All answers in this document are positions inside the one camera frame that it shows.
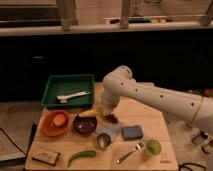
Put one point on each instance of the orange bowl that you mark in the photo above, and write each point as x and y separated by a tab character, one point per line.
49	129

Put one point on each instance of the purple bowl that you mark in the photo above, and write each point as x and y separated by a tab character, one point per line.
84	126

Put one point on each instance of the blue sponge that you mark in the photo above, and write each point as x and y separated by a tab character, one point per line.
132	132

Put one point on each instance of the orange fruit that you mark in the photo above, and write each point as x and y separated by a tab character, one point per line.
59	120

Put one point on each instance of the metal fork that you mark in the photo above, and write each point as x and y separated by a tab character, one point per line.
138	146

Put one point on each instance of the green cup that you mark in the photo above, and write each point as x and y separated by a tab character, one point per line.
153	148

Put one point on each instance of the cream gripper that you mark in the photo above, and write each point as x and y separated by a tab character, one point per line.
107	110

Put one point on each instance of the green chili pepper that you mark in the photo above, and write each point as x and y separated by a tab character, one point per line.
87	153

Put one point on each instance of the grey cloth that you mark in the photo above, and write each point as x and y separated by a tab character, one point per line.
112	130

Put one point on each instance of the green plastic tray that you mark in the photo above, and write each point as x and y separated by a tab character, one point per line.
67	85

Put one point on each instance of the white brush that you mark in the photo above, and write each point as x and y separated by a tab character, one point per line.
65	98

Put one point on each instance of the metal cup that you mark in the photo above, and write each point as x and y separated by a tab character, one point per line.
103	140

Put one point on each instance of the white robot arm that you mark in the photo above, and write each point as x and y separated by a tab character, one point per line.
194	109

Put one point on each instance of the dark grape bunch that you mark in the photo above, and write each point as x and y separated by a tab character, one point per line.
111	118

